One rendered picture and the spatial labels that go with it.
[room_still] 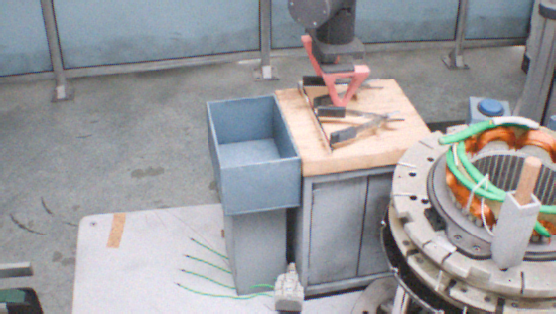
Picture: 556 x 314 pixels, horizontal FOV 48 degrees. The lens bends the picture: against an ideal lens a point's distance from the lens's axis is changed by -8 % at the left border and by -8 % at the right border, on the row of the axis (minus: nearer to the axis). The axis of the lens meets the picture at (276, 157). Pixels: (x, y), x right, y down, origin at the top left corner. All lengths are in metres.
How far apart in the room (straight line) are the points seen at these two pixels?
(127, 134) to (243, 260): 1.91
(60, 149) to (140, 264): 1.76
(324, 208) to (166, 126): 1.99
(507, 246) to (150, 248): 0.69
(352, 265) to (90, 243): 0.47
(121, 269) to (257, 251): 0.26
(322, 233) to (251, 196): 0.14
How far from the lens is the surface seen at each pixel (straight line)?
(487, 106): 1.10
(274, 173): 0.90
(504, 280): 0.73
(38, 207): 2.60
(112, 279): 1.15
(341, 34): 0.93
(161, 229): 1.22
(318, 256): 1.03
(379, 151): 0.92
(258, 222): 0.99
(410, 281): 0.80
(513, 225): 0.69
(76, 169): 2.74
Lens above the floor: 1.60
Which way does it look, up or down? 37 degrees down
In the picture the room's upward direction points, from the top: straight up
